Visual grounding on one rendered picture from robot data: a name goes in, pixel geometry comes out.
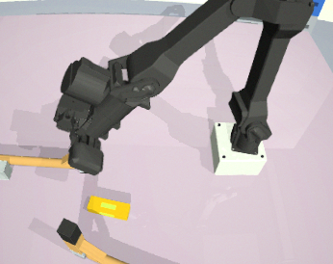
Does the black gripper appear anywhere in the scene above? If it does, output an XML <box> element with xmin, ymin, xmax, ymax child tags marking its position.
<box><xmin>68</xmin><ymin>105</ymin><xmax>120</xmax><ymax>175</ymax></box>

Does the yellow rectangular block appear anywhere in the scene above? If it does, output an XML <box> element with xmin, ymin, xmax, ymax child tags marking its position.
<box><xmin>87</xmin><ymin>196</ymin><xmax>130</xmax><ymax>220</ymax></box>

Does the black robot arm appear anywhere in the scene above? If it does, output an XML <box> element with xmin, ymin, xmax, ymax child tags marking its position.
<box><xmin>53</xmin><ymin>0</ymin><xmax>315</xmax><ymax>155</ymax></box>

